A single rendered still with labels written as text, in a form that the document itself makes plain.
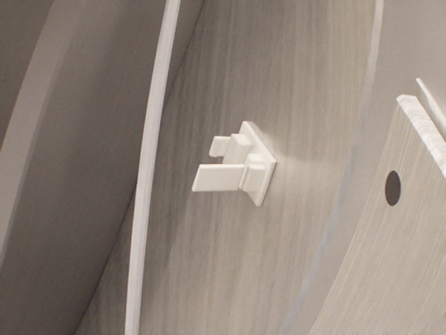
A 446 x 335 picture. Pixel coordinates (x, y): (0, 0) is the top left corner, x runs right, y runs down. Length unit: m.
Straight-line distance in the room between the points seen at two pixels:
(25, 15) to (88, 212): 0.86
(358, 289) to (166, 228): 0.14
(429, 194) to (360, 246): 0.05
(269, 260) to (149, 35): 0.09
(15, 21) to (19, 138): 0.87
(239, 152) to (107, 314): 0.12
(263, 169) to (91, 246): 0.11
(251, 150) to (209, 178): 0.02
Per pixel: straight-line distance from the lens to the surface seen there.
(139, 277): 0.96
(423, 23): 0.86
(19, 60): 1.86
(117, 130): 1.00
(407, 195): 0.85
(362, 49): 0.89
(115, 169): 1.01
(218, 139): 0.95
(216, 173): 0.94
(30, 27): 1.88
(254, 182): 0.94
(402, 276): 0.85
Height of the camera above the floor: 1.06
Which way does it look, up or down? 6 degrees down
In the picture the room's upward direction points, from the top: 5 degrees clockwise
